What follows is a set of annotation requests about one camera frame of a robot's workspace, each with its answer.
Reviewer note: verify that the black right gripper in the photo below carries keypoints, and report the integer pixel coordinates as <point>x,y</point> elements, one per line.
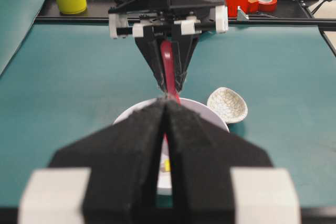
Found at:
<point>184,14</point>

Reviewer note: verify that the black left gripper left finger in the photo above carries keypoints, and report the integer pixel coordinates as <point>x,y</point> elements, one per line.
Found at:
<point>104,177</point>

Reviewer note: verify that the speckled small spoon rest dish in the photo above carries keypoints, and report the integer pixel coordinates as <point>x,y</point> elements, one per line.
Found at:
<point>228,105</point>

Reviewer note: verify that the red ceramic spoon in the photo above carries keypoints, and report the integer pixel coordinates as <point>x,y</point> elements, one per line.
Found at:
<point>168,64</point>

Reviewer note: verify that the red tape roll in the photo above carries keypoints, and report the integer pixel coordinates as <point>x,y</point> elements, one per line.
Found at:
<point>267,5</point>

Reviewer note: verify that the white round bowl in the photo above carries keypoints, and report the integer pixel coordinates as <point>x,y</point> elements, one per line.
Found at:
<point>164,185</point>

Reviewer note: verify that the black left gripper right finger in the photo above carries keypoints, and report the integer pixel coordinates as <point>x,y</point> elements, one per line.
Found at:
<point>219,177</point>

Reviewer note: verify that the metal corner bracket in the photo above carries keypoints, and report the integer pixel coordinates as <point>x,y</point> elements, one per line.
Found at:
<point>241,15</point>

